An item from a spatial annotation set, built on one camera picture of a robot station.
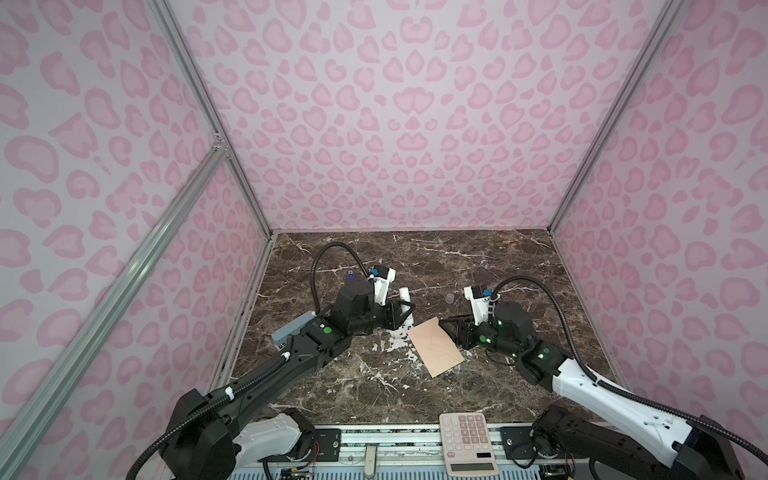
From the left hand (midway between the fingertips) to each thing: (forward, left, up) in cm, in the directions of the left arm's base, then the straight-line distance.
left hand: (414, 303), depth 73 cm
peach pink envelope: (-2, -7, -22) cm, 23 cm away
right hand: (-3, -8, -4) cm, 9 cm away
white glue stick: (+2, +2, +2) cm, 3 cm away
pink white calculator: (-27, -12, -21) cm, 36 cm away
